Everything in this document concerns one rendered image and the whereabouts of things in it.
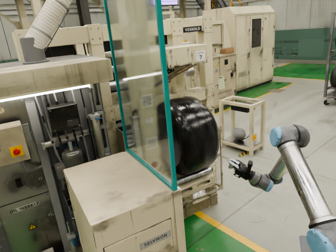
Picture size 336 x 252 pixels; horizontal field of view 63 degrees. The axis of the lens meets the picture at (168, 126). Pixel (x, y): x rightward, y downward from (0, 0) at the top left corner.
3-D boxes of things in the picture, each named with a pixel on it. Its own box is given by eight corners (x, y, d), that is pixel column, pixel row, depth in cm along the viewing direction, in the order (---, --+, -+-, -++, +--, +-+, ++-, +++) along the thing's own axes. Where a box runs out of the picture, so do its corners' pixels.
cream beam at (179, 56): (139, 74, 194) (136, 53, 189) (126, 71, 215) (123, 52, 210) (208, 63, 221) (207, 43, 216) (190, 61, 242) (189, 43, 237)
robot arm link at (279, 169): (311, 118, 169) (274, 174, 221) (292, 120, 168) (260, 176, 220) (321, 132, 162) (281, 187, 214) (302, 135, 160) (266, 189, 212)
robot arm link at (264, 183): (264, 191, 205) (271, 194, 195) (250, 183, 204) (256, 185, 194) (270, 180, 206) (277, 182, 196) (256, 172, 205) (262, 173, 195)
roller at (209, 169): (170, 179, 193) (169, 184, 196) (173, 184, 190) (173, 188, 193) (210, 164, 209) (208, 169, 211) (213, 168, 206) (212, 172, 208)
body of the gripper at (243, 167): (232, 174, 198) (246, 182, 199) (239, 168, 192) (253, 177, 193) (233, 166, 204) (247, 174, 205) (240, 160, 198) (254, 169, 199)
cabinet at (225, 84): (213, 113, 630) (211, 57, 588) (195, 109, 672) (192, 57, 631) (237, 104, 684) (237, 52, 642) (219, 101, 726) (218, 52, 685)
